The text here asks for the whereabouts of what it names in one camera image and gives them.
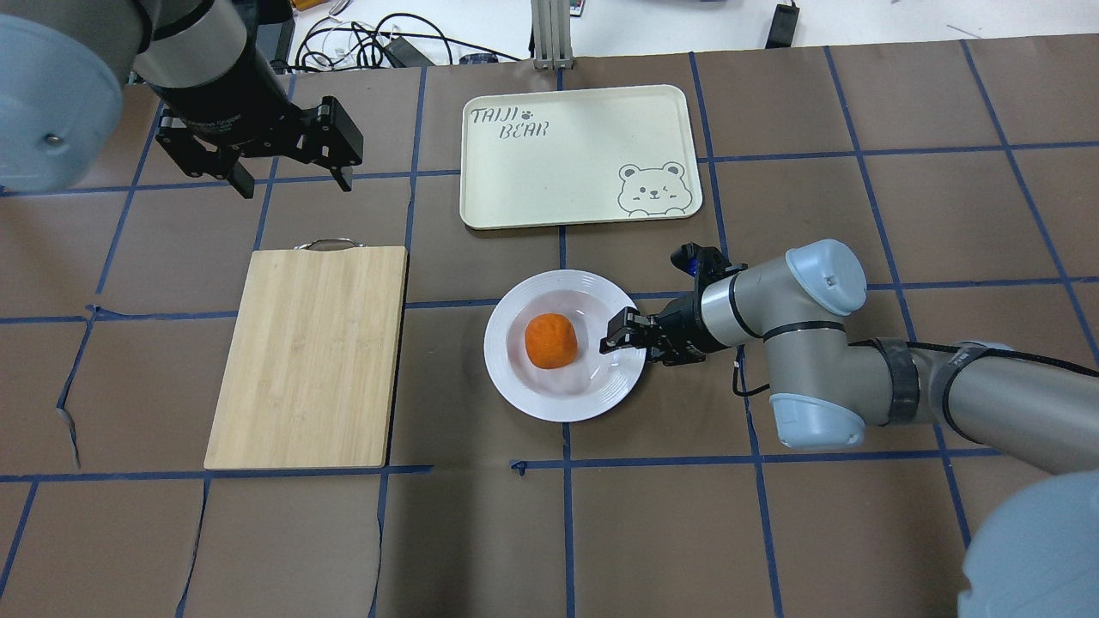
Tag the cream bear tray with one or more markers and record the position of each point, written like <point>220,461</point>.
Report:
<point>574,157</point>

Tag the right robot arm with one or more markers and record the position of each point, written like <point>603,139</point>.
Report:
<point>1035,555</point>

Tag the black power adapter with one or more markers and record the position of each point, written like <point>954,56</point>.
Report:
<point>783,26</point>

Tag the black power brick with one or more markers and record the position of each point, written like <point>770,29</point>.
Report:
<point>400,53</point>

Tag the white round plate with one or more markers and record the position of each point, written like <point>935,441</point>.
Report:
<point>594,382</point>

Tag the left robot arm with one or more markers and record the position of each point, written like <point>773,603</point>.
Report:
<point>65,65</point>

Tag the bamboo cutting board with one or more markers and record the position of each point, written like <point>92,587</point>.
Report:
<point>310,376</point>

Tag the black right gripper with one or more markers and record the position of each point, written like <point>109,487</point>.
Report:
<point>684,325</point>

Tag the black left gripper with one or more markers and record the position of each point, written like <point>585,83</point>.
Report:
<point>230,96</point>

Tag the orange fruit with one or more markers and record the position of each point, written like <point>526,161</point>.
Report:
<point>550,341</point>

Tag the aluminium frame post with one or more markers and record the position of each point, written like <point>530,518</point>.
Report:
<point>552,35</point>

